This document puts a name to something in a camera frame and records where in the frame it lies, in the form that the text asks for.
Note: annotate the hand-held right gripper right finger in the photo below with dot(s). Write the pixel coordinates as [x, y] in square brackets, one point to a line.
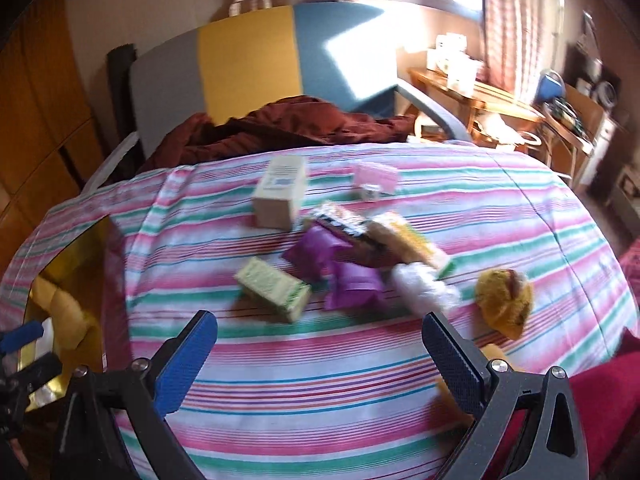
[452, 362]

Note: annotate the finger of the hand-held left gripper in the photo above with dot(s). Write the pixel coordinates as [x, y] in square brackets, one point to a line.
[21, 337]
[39, 371]

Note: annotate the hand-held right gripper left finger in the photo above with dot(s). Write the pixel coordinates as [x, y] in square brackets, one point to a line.
[186, 360]

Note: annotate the white plastic bag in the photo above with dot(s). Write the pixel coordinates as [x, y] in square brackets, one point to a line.
[422, 287]

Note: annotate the gold cardboard box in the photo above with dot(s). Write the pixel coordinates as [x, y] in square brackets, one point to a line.
[95, 255]

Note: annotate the purple snack packet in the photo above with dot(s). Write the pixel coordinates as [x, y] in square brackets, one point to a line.
[355, 287]
[312, 252]

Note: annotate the yellow packet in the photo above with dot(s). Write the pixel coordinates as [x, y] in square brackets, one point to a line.
[67, 312]

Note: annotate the yellow plush toy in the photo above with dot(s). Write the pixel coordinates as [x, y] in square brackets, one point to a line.
[502, 300]

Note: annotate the green yellow box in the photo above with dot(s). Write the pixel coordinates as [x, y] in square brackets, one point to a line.
[272, 287]

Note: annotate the striped bedsheet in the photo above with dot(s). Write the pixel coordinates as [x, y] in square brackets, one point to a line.
[300, 410]

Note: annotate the cracker packet with green ends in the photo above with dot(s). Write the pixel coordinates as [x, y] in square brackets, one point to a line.
[410, 242]

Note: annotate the red blanket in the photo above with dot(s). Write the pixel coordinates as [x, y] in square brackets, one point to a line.
[600, 390]

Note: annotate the cracker packet with black seam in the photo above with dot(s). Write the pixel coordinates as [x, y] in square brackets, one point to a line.
[345, 227]

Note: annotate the beige carton box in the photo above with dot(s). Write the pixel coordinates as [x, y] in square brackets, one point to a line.
[277, 195]

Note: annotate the pink box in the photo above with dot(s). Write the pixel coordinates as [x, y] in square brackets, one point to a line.
[377, 176]

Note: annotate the wooden wardrobe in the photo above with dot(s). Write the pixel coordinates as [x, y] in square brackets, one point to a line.
[35, 110]

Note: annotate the maroon padded jacket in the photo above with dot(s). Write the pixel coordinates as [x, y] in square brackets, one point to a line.
[280, 125]

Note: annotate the white cabinet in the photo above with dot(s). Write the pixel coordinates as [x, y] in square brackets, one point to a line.
[607, 150]

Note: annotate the wooden table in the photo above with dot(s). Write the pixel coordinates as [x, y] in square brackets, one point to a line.
[480, 97]

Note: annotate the brown cardboard box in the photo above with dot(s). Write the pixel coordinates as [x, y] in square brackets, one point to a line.
[582, 105]

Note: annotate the blue bag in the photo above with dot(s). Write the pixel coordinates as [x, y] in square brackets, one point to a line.
[549, 87]

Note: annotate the grey yellow blue lounge chair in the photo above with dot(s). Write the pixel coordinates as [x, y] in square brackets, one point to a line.
[245, 60]

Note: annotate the white round appliance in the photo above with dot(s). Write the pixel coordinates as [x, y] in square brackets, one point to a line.
[607, 94]

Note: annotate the black appliance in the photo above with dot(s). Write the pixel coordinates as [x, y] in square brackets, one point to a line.
[585, 67]

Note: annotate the striped pink curtain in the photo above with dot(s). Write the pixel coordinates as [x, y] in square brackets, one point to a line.
[520, 25]

